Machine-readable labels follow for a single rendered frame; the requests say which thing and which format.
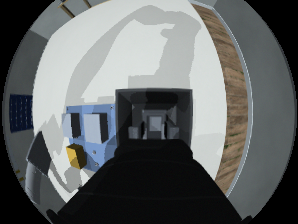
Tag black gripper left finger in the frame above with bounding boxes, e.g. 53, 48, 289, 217
129, 121, 144, 139

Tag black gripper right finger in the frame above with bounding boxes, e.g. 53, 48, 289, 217
164, 121, 179, 139

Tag small yellow block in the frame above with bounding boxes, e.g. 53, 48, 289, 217
66, 144, 87, 170

